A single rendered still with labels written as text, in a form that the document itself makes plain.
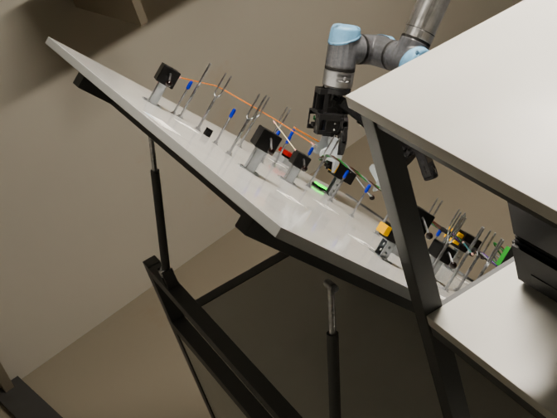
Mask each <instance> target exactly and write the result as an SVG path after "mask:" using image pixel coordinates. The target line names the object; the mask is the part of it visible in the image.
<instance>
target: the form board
mask: <svg viewBox="0 0 557 418"><path fill-rule="evenodd" d="M45 43H46V44H47V45H48V46H49V47H50V48H51V49H52V50H53V51H55V52H56V53H57V54H58V55H59V56H61V57H62V58H63V59H64V60H66V61H67V62H68V63H69V64H70V65H72V66H73V67H74V68H75V69H77V70H78V71H79V73H81V74H82V75H83V76H84V77H85V78H87V79H88V80H89V81H90V82H92V83H93V84H94V85H95V86H96V87H98V88H99V89H100V90H101V91H103V92H104V93H105V94H106V95H107V96H108V97H109V98H110V99H111V100H113V101H114V102H115V103H116V104H117V105H119V106H120V107H121V108H122V109H124V110H125V111H126V112H127V113H128V114H130V115H131V116H132V117H133V118H135V119H136V120H137V121H138V122H139V123H140V124H141V125H142V126H143V127H145V128H146V129H147V130H148V131H149V132H151V133H152V134H153V135H154V136H156V137H157V138H158V139H159V140H161V141H162V142H163V143H164V144H165V145H167V146H168V147H169V148H170V149H171V150H172V151H173V152H174V153H175V154H177V155H178V156H179V157H180V158H182V159H183V160H184V161H185V162H186V163H188V164H189V165H190V166H191V167H192V168H194V169H195V170H196V171H197V172H199V173H200V175H202V176H203V177H204V178H205V179H206V180H207V181H209V182H210V183H211V184H212V185H214V186H215V187H216V188H217V189H218V190H220V191H221V192H222V193H223V194H225V195H226V196H227V197H228V198H229V199H230V200H231V201H232V202H233V203H235V204H236V205H237V206H238V207H239V208H241V209H242V210H243V211H244V212H246V213H247V214H248V215H249V216H251V217H252V218H253V219H254V220H255V221H257V222H258V223H259V224H260V225H261V226H262V227H263V228H264V229H265V230H266V231H268V232H269V233H270V234H271V235H273V236H274V237H275V238H277V239H279V240H281V241H284V242H286V243H288V244H290V245H293V246H295V247H297V248H299V249H300V250H303V251H306V252H307V253H309V254H311V255H314V256H316V257H318V258H320V259H322V260H325V261H326V262H328V263H331V264H333V265H335V266H337V267H339V268H341V269H344V270H346V271H348V272H350V273H352V274H354V275H357V276H359V277H361V278H362V279H365V280H368V281H370V282H371V283H373V284H376V285H378V286H380V287H382V288H384V289H387V290H389V291H390V292H393V293H395V294H397V295H399V296H401V297H403V298H406V299H408V300H410V301H411V298H410V295H409V289H408V286H407V283H406V279H405V277H404V271H403V268H402V264H401V262H400V258H399V257H398V256H397V255H394V254H393V253H390V255H389V257H388V261H390V262H391V264H390V263H388V262H386V261H384V260H382V259H381V258H380V257H379V256H377V255H376V254H374V253H373V252H372V251H370V250H369V249H371V248H370V247H368V246H366V245H363V244H361V243H360V242H358V241H357V240H355V239H354V238H353V237H351V236H350V235H352V236H354V237H356V238H358V239H360V240H362V241H364V242H365V243H366V244H368V245H369V246H371V247H372V248H373V249H375V248H376V247H377V246H378V245H379V243H380V241H381V239H382V237H383V236H378V235H377V234H375V233H374V232H373V231H376V228H377V226H378V225H379V224H380V222H381V221H383V220H382V219H380V218H379V217H378V216H377V215H375V214H374V213H372V212H371V211H369V210H367V209H366V208H365V207H363V206H362V205H361V204H360V205H359V206H358V208H357V209H356V211H355V213H354V214H353V215H354V218H353V217H351V216H349V215H350V214H351V213H352V212H353V210H354V209H355V207H356V205H357V203H358V202H356V201H355V200H353V199H352V198H350V197H349V196H347V195H346V194H345V193H343V192H341V191H339V190H338V191H337V194H336V195H335V196H334V197H335V198H336V200H335V199H334V198H333V199H332V200H333V201H332V202H329V201H328V199H329V198H331V197H329V196H328V195H327V194H326V193H325V192H323V191H322V190H321V189H319V188H317V187H316V186H314V185H313V184H312V183H311V188H310V187H307V186H306V185H307V183H309V182H310V180H311V179H312V176H311V175H309V174H307V173H305V172H303V171H302V170H301V171H300V173H299V174H298V177H296V178H295V180H294V181H293V182H294V183H296V186H297V187H295V186H294V185H292V184H290V183H288V182H286V181H284V180H283V179H281V178H280V177H279V176H280V175H281V176H283V177H284V175H285V173H286V172H287V171H288V169H289V166H287V165H285V164H283V163H281V162H280V161H279V160H278V161H277V163H279V164H281V165H283V166H284V168H283V167H281V166H279V165H278V164H275V165H276V166H275V167H276V168H275V167H273V166H271V165H270V164H272V163H274V162H273V161H272V160H275V159H276V158H275V157H273V156H271V155H269V154H267V156H266V157H265V159H264V163H259V166H258V167H257V168H256V170H255V171H256V172H257V173H258V174H259V177H258V176H256V175H254V174H253V173H251V172H249V171H247V170H246V169H244V168H242V167H240V166H239V164H238V163H241V164H243V165H245V163H246V162H247V160H248V158H249V156H250V154H251V153H252V152H253V150H254V147H255V146H254V145H253V144H251V143H248V142H246V141H245V140H244V142H243V143H242V144H241V145H242V146H241V147H242V148H240V147H239V146H237V145H235V147H234V148H233V150H232V154H231V155H232V156H230V155H229V154H227V153H225V152H227V151H229V150H230V148H231V146H232V144H233V143H234V141H235V139H236V138H237V136H235V135H233V134H232V133H230V132H228V131H226V130H224V132H223V133H222V135H221V136H220V138H219V140H218V145H216V144H215V143H212V141H213V142H214V141H215V140H216V139H217V137H218V135H219V134H220V131H221V130H222V128H220V127H218V126H217V125H215V124H213V123H211V122H209V121H207V120H204V121H203V123H202V125H201V127H200V128H201V131H199V130H197V129H195V128H194V127H196V126H198V124H199V123H200V122H201V119H202V117H200V116H198V115H196V114H193V113H192V112H190V111H189V110H187V109H186V110H185V112H184V114H183V115H182V116H183V119H181V118H179V117H178V116H177V115H179V114H180V113H181V112H182V110H183V108H182V107H181V106H178V108H177V111H176V113H175V115H174V114H172V113H170V112H172V111H173V110H174V109H175V108H176V106H177V105H176V104H175V103H173V102H171V101H170V100H167V99H165V98H163V97H161V98H160V100H159V101H158V103H157V104H158V105H161V107H162V108H161V109H160V108H158V107H157V106H156V105H154V104H151V103H149V102H148V101H146V100H144V99H143V97H146V98H149V96H150V95H151V93H152V91H151V90H149V89H147V88H145V87H143V86H141V85H139V84H137V83H135V82H134V81H132V80H130V79H128V78H126V77H124V76H122V75H120V74H119V73H117V72H115V71H113V70H110V69H109V68H107V67H106V66H103V65H101V64H100V63H98V62H96V61H93V60H92V59H90V58H89V57H87V56H84V55H82V54H80V53H79V52H78V51H75V50H73V49H71V48H69V47H68V46H65V45H64V44H62V43H60V42H58V41H56V40H54V39H52V38H50V37H48V38H47V40H46V42H45ZM143 111H144V112H146V113H148V114H150V115H152V116H154V117H156V118H158V119H160V120H162V121H163V122H164V123H166V124H167V125H168V126H170V127H171V128H172V129H174V130H175V131H176V132H177V133H179V134H180V135H179V134H176V133H174V132H172V131H171V130H169V129H166V128H164V127H162V126H161V125H160V124H159V123H157V122H156V121H155V120H154V119H152V118H151V117H150V116H148V115H147V114H146V113H144V112H143ZM176 119H177V120H178V121H180V122H182V123H184V124H186V125H188V126H190V127H192V128H193V129H194V130H195V131H196V132H195V131H193V130H191V129H189V128H187V127H186V126H184V125H182V124H180V123H179V122H178V121H176ZM206 127H207V128H209V129H211V130H213V132H212V134H211V136H210V137H207V136H205V135H204V134H203V133H204V131H205V129H206ZM197 132H198V133H197ZM240 141H241V138H239V140H238V142H237V143H236V144H238V143H240ZM270 159H272V160H270ZM286 168H287V169H286ZM278 175H279V176H278ZM305 184H306V185H305ZM276 189H277V190H278V191H277V190H276ZM279 191H281V192H283V193H285V194H287V195H289V196H290V197H293V198H294V199H295V200H297V201H298V202H300V203H301V204H302V205H303V206H302V205H300V204H298V203H296V202H294V201H292V200H290V199H288V198H286V197H285V196H284V195H283V194H282V193H280V192H279ZM313 199H314V200H313ZM315 200H316V201H318V202H320V203H322V204H324V205H326V206H328V207H330V208H331V209H332V210H333V211H335V212H336V213H335V212H333V211H331V210H329V209H327V208H325V207H323V206H322V205H321V204H319V203H318V202H316V201H315ZM338 214H339V215H338ZM348 214H349V215H348ZM347 233H348V234H350V235H348V234H347ZM373 249H372V250H373ZM452 275H453V272H452V271H450V270H448V269H447V268H445V267H444V266H443V265H441V267H440V268H439V270H438V272H437V274H436V275H435V278H436V280H438V281H439V282H440V283H442V284H443V285H445V286H446V285H447V283H448V282H449V280H450V278H451V277H452ZM456 276H457V277H456ZM456 276H455V277H454V279H453V281H452V283H451V284H450V285H449V287H448V288H449V290H448V292H449V293H448V292H446V291H445V290H443V289H441V287H442V288H443V286H442V285H441V284H438V283H437V286H438V291H439V294H440V295H442V296H443V297H445V298H447V297H448V296H450V295H452V294H454V293H455V292H457V291H455V290H454V289H455V288H456V287H458V285H459V284H460V282H461V280H460V279H463V277H464V276H463V275H461V274H460V273H458V272H457V274H456ZM459 278H460V279H459Z"/></svg>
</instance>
